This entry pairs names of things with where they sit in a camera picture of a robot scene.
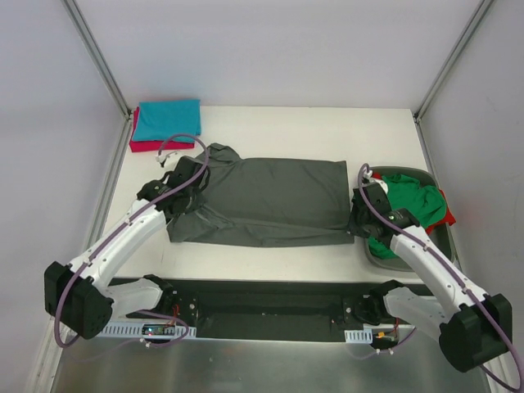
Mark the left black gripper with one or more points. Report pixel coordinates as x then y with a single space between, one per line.
190 196

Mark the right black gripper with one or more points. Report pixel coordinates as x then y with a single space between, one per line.
359 221

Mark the grey t-shirt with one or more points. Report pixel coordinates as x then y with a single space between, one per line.
267 202

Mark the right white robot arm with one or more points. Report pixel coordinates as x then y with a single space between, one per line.
470 326

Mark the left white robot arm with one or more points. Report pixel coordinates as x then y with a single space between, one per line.
80 294

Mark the green t-shirt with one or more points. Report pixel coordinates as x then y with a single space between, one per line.
413 200

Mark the folded magenta t-shirt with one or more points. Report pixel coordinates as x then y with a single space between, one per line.
145 146

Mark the grey plastic basket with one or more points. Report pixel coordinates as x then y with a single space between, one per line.
440 234

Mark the red t-shirt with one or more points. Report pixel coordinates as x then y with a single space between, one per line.
444 219

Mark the folded teal t-shirt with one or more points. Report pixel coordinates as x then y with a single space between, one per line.
159 120

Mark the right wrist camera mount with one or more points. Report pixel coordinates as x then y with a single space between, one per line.
372 177

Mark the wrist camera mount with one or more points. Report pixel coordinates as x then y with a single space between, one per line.
163 156
372 177

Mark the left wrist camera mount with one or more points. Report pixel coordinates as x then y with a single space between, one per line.
163 156

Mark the right white cable duct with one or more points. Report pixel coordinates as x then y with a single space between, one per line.
362 336

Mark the white cable duct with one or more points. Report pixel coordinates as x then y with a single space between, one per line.
362 336
156 331

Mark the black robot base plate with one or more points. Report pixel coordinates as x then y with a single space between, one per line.
268 311

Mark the left white cable duct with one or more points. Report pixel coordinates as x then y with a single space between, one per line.
156 331

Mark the right aluminium frame post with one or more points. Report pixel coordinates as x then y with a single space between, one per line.
455 54

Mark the aluminium frame post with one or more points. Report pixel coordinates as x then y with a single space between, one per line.
80 23
455 54

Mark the left aluminium frame post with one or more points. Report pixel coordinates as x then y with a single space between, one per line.
80 23

